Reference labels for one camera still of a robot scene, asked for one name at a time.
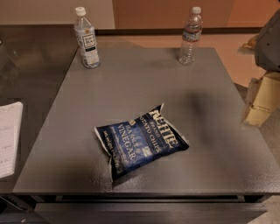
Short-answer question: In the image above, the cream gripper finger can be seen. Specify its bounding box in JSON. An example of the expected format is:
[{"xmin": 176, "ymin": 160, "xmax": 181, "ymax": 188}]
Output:
[
  {"xmin": 241, "ymin": 35, "xmax": 258, "ymax": 51},
  {"xmin": 242, "ymin": 71, "xmax": 280, "ymax": 126}
]

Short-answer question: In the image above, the clear plastic water bottle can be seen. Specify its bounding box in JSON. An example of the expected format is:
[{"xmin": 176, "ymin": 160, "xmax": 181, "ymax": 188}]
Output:
[{"xmin": 178, "ymin": 6, "xmax": 203, "ymax": 65}]

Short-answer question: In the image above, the blue kettle chip bag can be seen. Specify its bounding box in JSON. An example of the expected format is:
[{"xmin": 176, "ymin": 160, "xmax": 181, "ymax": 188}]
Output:
[{"xmin": 94, "ymin": 103, "xmax": 189, "ymax": 181}]

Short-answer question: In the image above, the tea bottle with white label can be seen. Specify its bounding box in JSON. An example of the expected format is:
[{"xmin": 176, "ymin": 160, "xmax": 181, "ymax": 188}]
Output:
[{"xmin": 74, "ymin": 7, "xmax": 100, "ymax": 68}]

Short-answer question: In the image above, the dark drawer front under table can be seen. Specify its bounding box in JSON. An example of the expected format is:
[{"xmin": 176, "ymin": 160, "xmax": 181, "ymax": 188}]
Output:
[{"xmin": 35, "ymin": 203, "xmax": 267, "ymax": 224}]

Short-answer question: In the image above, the white lined notepad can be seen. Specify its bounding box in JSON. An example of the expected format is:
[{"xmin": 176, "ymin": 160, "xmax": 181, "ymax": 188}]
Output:
[{"xmin": 0, "ymin": 101, "xmax": 23, "ymax": 179}]

